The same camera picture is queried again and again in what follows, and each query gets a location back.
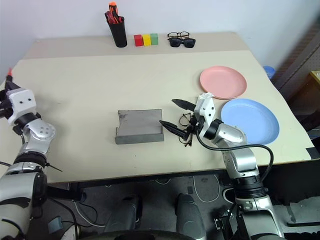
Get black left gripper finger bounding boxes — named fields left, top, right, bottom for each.
left=5, top=74, right=22, bottom=92

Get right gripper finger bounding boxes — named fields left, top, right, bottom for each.
left=171, top=98, right=197, bottom=112
left=158, top=119, right=189, bottom=138

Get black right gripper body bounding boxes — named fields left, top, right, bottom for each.
left=183, top=112, right=203, bottom=141

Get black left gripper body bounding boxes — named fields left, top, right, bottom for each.
left=0, top=87, right=14, bottom=119

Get black-framed clear glasses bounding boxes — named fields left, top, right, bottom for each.
left=178, top=112, right=195, bottom=148

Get grey glasses case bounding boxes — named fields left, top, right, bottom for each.
left=114, top=108, right=165, bottom=146

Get thin-framed clear glasses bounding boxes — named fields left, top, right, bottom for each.
left=166, top=31, right=191, bottom=40

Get black cup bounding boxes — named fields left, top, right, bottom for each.
left=107, top=15, right=128, bottom=49

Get pink plate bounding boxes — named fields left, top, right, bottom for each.
left=199, top=65, right=248, bottom=101

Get blue plate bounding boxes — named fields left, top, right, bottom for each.
left=220, top=97, right=280, bottom=146

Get black sunglasses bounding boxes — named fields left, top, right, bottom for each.
left=169, top=37, right=197, bottom=49

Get dark rounded robot leg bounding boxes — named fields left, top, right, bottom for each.
left=103, top=194, right=141, bottom=236
left=175, top=193, right=208, bottom=240

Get blue water jug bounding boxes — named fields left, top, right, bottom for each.
left=262, top=65, right=276, bottom=81

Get orange-capped black marker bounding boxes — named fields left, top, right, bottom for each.
left=108, top=1, right=119, bottom=24

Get grey-blue foot pedal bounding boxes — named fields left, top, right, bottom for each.
left=47, top=217, right=64, bottom=233

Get yellow wooden box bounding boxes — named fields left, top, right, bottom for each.
left=308, top=70, right=320, bottom=87

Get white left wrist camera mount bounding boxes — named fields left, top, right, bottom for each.
left=6, top=87, right=37, bottom=125

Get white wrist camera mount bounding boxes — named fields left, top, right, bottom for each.
left=6, top=87, right=37, bottom=125
left=194, top=92, right=217, bottom=137

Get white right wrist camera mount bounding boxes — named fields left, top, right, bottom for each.
left=194, top=92, right=217, bottom=137

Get white floor cable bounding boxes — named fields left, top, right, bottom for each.
left=191, top=174, right=221, bottom=204

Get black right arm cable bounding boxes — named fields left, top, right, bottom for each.
left=196, top=128, right=275, bottom=187

